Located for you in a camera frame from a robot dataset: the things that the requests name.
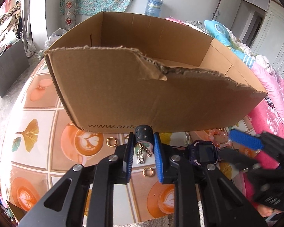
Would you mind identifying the purple smart watch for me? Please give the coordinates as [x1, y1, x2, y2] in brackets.
[188, 140, 218, 166]

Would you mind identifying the brown cardboard box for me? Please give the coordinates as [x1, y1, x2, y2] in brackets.
[44, 12, 267, 133]

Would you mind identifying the pink bead bracelet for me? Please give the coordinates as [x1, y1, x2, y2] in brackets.
[208, 127, 233, 148]

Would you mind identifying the grey door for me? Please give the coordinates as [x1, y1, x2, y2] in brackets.
[212, 0, 241, 29]

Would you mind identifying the pink floral blanket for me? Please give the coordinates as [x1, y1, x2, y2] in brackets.
[168, 17, 284, 138]

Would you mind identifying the gold ring near box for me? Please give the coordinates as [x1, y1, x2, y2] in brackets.
[105, 136, 119, 148]

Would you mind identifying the water dispenser with bottle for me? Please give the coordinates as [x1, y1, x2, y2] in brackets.
[144, 0, 164, 17]

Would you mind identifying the gold ring near gripper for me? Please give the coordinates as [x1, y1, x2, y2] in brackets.
[142, 166, 155, 178]

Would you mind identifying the dark cabinet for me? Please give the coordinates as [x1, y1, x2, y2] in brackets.
[0, 39, 30, 97]

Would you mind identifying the black leather bracelet with chain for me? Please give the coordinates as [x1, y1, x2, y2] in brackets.
[134, 124, 155, 165]

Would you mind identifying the white fluffy towel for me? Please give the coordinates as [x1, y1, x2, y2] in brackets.
[129, 214, 174, 227]

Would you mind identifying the patterned rolled mat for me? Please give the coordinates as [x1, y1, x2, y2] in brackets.
[64, 0, 77, 31]

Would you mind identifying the right hand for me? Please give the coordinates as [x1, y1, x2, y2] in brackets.
[256, 204, 280, 218]

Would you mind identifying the white wardrobe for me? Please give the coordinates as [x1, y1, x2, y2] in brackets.
[251, 0, 284, 77]

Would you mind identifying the white plastic bag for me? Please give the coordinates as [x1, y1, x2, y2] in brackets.
[44, 28, 66, 50]

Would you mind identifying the blue pillow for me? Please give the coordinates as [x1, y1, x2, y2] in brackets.
[204, 20, 255, 69]

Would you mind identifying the silver clasp charm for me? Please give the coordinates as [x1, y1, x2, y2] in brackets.
[185, 132, 191, 145]

